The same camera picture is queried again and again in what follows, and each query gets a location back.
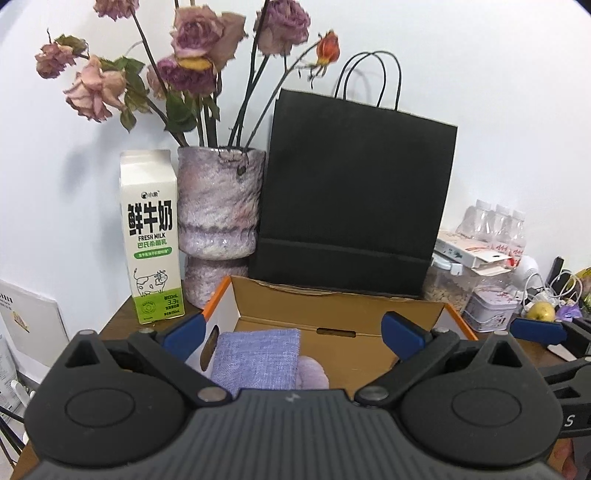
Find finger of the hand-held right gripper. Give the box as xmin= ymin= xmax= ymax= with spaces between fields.
xmin=510 ymin=316 xmax=591 ymax=357
xmin=542 ymin=356 xmax=591 ymax=387

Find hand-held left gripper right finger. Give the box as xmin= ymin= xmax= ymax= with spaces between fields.
xmin=353 ymin=311 xmax=527 ymax=409

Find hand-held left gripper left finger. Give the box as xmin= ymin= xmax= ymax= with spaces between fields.
xmin=65 ymin=313 xmax=234 ymax=409

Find red cardboard box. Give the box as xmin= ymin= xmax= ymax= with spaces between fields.
xmin=196 ymin=275 xmax=479 ymax=401

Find purple fluffy towel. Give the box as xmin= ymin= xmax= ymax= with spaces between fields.
xmin=295 ymin=355 xmax=331 ymax=391

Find yellow pear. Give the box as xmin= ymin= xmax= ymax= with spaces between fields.
xmin=527 ymin=302 xmax=557 ymax=323

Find white tin box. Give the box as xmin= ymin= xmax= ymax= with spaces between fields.
xmin=462 ymin=284 xmax=523 ymax=333

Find white round device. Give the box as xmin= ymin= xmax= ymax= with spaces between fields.
xmin=512 ymin=256 xmax=539 ymax=292

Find clear container with seeds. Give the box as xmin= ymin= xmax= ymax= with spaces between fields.
xmin=422 ymin=256 xmax=479 ymax=315

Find white green milk carton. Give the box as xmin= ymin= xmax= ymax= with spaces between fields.
xmin=119 ymin=150 xmax=187 ymax=326

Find white flat carton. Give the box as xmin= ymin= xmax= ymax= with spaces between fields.
xmin=434 ymin=230 xmax=519 ymax=278

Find purple marbled vase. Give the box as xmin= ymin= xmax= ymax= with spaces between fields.
xmin=177 ymin=146 xmax=268 ymax=310

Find black paper bag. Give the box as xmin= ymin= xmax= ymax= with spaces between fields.
xmin=249 ymin=51 xmax=459 ymax=299

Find white printed board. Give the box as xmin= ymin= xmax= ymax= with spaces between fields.
xmin=0 ymin=279 xmax=70 ymax=370

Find dried rose bouquet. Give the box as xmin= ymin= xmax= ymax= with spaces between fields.
xmin=34 ymin=0 xmax=341 ymax=149

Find white cable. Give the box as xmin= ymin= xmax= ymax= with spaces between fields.
xmin=526 ymin=271 xmax=583 ymax=306

